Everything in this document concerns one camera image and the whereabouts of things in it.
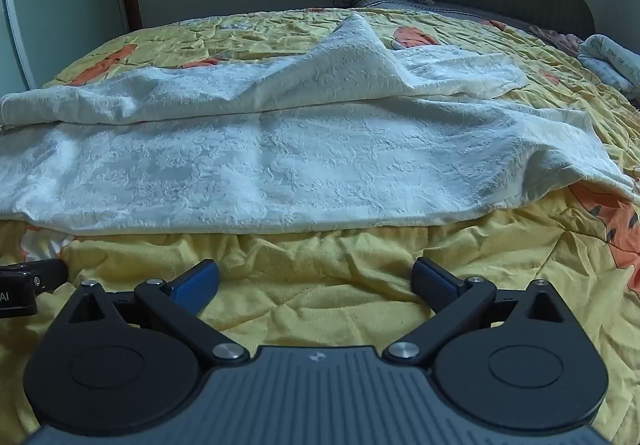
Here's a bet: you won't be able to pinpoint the grey pillow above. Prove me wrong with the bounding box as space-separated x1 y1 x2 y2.
345 0 532 32

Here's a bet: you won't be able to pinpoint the frosted glass wardrobe door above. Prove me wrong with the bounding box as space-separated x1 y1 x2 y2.
0 0 127 92

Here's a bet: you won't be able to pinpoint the yellow printed blanket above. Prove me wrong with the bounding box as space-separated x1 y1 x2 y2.
0 6 640 445

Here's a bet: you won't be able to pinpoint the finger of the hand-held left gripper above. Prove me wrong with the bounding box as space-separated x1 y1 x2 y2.
0 258 69 289

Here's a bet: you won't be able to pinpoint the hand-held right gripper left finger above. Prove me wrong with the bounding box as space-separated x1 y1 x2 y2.
65 258 251 369

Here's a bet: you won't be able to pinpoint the pinkish brown cloth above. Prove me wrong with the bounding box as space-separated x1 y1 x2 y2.
529 24 585 59

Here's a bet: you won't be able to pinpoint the white textured pants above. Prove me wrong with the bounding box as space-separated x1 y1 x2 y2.
0 12 639 236

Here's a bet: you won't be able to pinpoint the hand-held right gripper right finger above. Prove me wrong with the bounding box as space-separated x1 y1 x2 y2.
382 256 567 369

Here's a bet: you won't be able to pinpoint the folded light printed cloth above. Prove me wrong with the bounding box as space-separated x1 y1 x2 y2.
577 33 640 95

